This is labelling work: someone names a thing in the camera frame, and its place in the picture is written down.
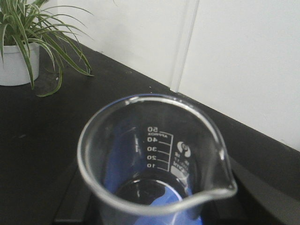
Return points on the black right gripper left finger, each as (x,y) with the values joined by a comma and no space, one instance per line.
(78,206)

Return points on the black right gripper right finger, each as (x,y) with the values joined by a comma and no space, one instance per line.
(256,203)

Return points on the clear glass beaker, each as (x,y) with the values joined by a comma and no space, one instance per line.
(216,181)

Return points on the white plant pot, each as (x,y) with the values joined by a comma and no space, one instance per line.
(13,69)

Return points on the green spider plant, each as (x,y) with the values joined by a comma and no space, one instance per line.
(23,23)

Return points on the white wall trim strip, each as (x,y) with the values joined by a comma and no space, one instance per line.
(185,32)

